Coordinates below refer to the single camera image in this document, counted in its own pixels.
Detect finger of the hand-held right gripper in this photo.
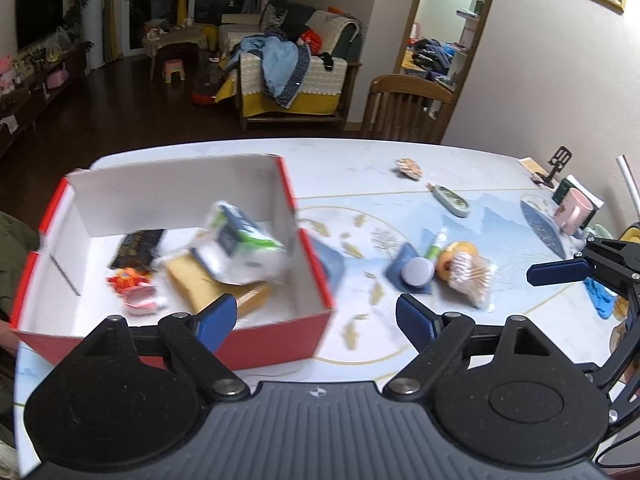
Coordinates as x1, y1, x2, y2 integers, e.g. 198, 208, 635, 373
585, 287, 640, 428
526, 236, 640, 293

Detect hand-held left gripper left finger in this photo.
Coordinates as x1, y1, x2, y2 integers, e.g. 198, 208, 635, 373
75, 294, 251, 403

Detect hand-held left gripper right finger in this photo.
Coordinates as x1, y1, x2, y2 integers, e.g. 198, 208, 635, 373
382, 294, 553, 403

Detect round grey pocket mirror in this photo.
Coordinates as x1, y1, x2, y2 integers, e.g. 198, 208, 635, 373
400, 256, 436, 288

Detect red cardboard box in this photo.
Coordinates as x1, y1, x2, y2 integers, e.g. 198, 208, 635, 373
10, 154, 336, 371

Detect clear bag of cotton swabs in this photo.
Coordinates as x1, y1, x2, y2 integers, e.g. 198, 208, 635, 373
442, 252, 498, 308

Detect white green tube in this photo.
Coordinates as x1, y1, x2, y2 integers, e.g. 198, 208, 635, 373
425, 226, 449, 261

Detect white green tissue packet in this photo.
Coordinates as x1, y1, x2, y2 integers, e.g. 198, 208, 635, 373
192, 201, 293, 291

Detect yellow spotted squishy toy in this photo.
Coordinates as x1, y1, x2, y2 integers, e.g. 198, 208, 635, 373
434, 241, 482, 281

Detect red cartoon keychain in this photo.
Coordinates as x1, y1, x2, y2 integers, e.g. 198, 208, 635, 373
106, 267, 153, 293

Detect black snack packet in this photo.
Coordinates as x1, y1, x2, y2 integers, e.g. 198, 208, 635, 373
109, 229, 167, 270

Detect bunny plush keychain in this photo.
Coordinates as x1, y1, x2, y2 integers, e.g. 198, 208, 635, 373
395, 157, 425, 180

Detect amber glass bottle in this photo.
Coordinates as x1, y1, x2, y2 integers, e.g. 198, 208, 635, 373
610, 297, 638, 356

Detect blue box white round lid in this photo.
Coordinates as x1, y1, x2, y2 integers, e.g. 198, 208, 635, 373
382, 242, 436, 291

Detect pale green mug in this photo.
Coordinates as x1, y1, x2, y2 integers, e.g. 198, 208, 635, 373
582, 222, 616, 251

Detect pink mug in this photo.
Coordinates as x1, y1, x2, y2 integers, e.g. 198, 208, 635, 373
552, 187, 596, 236

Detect dark green box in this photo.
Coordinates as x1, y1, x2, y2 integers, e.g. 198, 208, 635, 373
552, 175, 606, 226

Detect black phone stand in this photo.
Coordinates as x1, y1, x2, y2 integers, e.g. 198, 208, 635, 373
542, 146, 573, 188

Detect white plastic tube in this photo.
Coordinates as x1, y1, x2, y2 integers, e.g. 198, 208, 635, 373
616, 155, 640, 221

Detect olive green chair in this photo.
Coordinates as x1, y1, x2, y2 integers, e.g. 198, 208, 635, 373
0, 210, 43, 356

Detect red round floor item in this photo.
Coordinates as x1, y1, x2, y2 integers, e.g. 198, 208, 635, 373
192, 82, 221, 107

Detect wooden dining chair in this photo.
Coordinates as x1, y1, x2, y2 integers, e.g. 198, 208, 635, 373
361, 74, 456, 145

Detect bedroom bed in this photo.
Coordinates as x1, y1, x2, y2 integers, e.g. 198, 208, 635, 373
400, 37, 468, 91

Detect sofa with yellow cover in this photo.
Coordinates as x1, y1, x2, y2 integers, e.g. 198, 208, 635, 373
215, 2, 363, 133

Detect pink plastic stool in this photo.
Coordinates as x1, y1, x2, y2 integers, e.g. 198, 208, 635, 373
162, 59, 187, 85

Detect pile of blue clothes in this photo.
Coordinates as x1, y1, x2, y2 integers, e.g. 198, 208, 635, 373
225, 30, 313, 108

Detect dark wooden television cabinet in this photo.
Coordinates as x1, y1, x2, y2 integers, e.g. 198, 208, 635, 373
0, 42, 88, 158

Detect cream throw blanket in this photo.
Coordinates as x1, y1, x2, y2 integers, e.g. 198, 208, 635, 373
305, 9, 362, 58

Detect clear plastic bag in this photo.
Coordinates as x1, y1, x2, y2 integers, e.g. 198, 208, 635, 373
50, 26, 73, 53

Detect white tower air conditioner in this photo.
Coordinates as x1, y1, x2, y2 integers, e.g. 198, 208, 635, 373
80, 0, 108, 71

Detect green potted plant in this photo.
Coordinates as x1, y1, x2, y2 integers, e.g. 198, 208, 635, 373
65, 0, 96, 53

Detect flat screen television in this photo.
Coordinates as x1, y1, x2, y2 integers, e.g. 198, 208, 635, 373
15, 0, 66, 53

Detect black cable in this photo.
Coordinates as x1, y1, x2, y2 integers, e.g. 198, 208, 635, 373
592, 400, 640, 471

